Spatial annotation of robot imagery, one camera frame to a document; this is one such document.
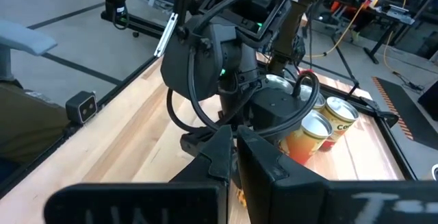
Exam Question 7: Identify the orange-red Corn can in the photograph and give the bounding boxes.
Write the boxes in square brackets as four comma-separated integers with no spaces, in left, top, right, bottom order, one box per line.
[320,96,360,152]

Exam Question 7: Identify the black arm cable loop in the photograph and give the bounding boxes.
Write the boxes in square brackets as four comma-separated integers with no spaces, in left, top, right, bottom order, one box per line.
[166,71,321,139]

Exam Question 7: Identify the silver aluminium extrusion bar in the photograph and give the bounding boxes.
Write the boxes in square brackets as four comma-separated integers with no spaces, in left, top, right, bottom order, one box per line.
[153,11,179,58]

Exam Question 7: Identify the black mat hazard stripe edge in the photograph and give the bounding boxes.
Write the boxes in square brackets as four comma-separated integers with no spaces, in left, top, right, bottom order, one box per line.
[372,76,438,151]

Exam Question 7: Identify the yellow floor cable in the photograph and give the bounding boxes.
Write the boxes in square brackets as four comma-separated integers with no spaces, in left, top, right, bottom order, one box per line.
[304,0,389,60]

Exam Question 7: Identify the orange-red Green Beans can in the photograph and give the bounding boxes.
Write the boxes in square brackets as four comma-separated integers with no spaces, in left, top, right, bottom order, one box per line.
[279,110,333,166]

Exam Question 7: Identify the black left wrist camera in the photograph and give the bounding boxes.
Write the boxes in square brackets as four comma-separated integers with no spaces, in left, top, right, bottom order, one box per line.
[249,87,304,139]

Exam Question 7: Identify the black aluminium table frame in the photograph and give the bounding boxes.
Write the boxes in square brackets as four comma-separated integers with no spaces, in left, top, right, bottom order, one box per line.
[0,54,420,199]

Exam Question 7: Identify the office chair grey armrest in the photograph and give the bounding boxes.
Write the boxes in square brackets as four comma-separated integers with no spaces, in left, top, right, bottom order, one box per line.
[0,18,71,165]

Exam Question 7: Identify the grey workshop desk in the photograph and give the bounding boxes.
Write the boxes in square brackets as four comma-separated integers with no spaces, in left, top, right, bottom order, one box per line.
[362,0,438,66]

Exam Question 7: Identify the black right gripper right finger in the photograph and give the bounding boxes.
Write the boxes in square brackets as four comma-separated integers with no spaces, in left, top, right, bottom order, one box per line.
[237,125,438,224]

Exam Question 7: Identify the black wheeled stand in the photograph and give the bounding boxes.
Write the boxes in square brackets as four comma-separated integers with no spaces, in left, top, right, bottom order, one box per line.
[90,0,167,40]

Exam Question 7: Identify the small black table camera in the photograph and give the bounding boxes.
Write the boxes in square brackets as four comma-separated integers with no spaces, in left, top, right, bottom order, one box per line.
[65,90,99,125]

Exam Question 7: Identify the black computer tower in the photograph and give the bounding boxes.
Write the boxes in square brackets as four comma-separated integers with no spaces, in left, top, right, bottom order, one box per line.
[417,79,438,122]

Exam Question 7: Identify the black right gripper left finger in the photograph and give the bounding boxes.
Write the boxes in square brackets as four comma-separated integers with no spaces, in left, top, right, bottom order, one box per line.
[44,124,234,224]

